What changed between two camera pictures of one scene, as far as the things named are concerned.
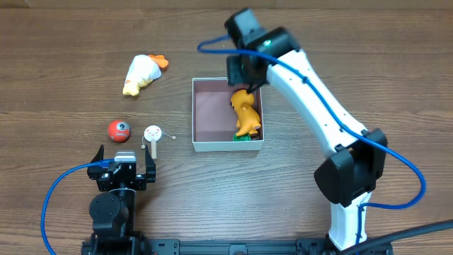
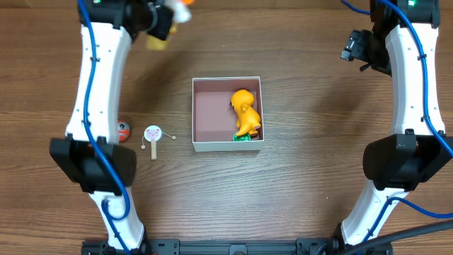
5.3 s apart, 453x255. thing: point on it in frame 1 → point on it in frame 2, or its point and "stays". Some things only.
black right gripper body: x=253 y=88 → x=352 y=48
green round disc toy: x=245 y=137 stays
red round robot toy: x=119 y=131 stays
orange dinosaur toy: x=249 y=119 stays
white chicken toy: x=142 y=70 → x=181 y=14
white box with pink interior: x=214 y=123 stays
